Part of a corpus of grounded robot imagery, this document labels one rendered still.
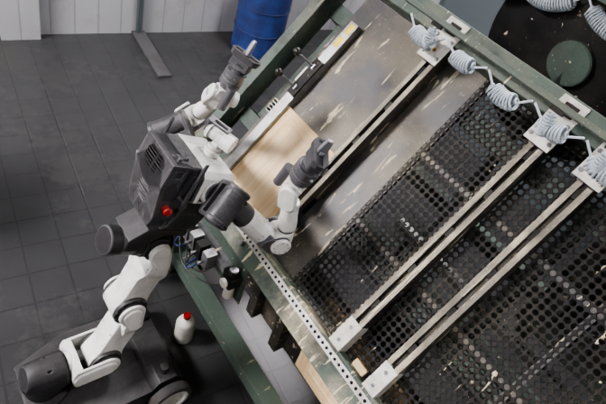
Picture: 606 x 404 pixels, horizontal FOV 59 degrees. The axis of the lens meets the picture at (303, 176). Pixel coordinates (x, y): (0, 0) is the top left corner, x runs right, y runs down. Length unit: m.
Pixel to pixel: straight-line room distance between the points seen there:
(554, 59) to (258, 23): 3.32
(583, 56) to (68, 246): 2.78
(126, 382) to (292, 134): 1.35
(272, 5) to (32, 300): 3.25
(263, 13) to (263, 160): 2.90
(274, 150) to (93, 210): 1.55
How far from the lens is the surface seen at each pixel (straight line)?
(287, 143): 2.37
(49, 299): 3.17
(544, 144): 1.92
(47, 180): 3.78
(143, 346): 2.77
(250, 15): 5.20
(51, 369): 2.55
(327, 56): 2.42
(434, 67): 2.17
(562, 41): 2.42
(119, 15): 5.35
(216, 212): 1.78
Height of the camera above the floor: 2.58
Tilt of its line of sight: 39 degrees down
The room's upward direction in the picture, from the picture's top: 19 degrees clockwise
